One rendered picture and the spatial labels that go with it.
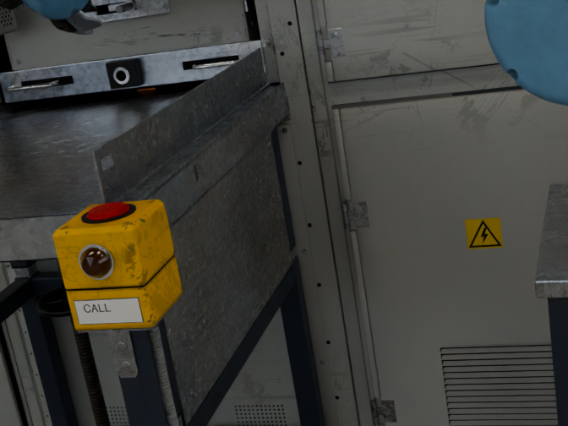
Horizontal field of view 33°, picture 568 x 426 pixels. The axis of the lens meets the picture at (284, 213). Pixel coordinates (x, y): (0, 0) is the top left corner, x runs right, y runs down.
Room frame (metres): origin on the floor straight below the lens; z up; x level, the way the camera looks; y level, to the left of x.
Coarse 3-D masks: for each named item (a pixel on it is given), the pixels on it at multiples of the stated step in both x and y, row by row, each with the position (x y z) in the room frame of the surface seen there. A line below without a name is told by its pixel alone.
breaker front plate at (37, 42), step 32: (96, 0) 1.84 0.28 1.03; (160, 0) 1.80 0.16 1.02; (192, 0) 1.78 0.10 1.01; (224, 0) 1.76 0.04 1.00; (32, 32) 1.88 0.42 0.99; (64, 32) 1.86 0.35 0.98; (96, 32) 1.84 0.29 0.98; (128, 32) 1.82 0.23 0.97; (160, 32) 1.80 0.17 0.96; (192, 32) 1.79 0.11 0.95; (224, 32) 1.77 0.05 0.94; (32, 64) 1.89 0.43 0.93
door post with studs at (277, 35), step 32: (256, 0) 1.71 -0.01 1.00; (288, 0) 1.68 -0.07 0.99; (288, 32) 1.69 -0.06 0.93; (288, 64) 1.69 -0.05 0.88; (288, 96) 1.69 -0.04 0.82; (320, 192) 1.68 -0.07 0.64; (320, 224) 1.69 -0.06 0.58; (320, 256) 1.69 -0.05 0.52; (320, 288) 1.69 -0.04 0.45; (352, 416) 1.69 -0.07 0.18
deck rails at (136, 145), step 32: (256, 64) 1.66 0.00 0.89; (192, 96) 1.36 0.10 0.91; (224, 96) 1.48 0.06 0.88; (128, 128) 1.16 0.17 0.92; (160, 128) 1.24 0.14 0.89; (192, 128) 1.34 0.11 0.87; (96, 160) 1.06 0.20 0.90; (128, 160) 1.13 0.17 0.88; (160, 160) 1.22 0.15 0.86; (128, 192) 1.10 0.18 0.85
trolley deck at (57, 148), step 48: (0, 144) 1.57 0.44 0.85; (48, 144) 1.50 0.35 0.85; (96, 144) 1.44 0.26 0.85; (240, 144) 1.42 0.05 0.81; (0, 192) 1.23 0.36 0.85; (48, 192) 1.19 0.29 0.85; (96, 192) 1.14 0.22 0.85; (144, 192) 1.11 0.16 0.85; (192, 192) 1.21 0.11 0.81; (0, 240) 1.10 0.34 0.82; (48, 240) 1.08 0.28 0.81
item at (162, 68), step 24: (192, 48) 1.78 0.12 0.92; (216, 48) 1.76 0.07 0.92; (24, 72) 1.88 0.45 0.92; (48, 72) 1.86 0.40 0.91; (72, 72) 1.85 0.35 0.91; (96, 72) 1.83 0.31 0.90; (144, 72) 1.81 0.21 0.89; (168, 72) 1.79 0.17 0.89; (192, 72) 1.78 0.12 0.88; (216, 72) 1.76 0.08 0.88; (48, 96) 1.87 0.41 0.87
